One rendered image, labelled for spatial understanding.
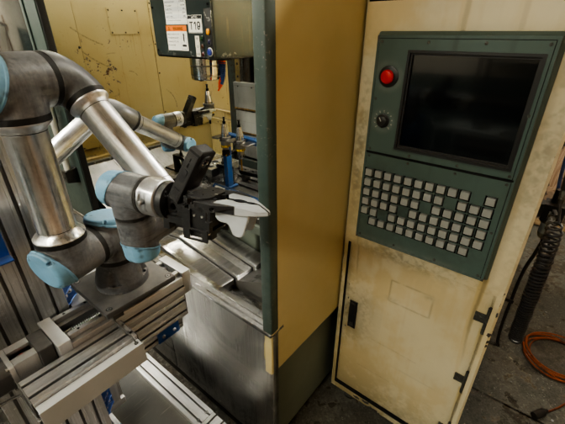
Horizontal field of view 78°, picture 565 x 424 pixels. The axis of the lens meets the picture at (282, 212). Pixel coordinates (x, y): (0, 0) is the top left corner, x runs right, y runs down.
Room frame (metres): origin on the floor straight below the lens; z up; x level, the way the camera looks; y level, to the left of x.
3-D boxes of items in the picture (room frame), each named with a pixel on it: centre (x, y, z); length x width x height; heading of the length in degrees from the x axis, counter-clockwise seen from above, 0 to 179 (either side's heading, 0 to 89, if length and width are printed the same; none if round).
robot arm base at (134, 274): (0.87, 0.49, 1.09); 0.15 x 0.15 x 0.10
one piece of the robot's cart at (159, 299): (0.87, 0.49, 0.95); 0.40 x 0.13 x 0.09; 142
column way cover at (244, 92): (2.39, 0.14, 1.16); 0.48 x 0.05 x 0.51; 51
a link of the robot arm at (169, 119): (1.83, 0.62, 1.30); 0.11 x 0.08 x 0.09; 137
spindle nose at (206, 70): (2.04, 0.42, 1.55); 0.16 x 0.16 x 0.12
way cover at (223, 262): (1.61, 0.52, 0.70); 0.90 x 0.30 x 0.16; 51
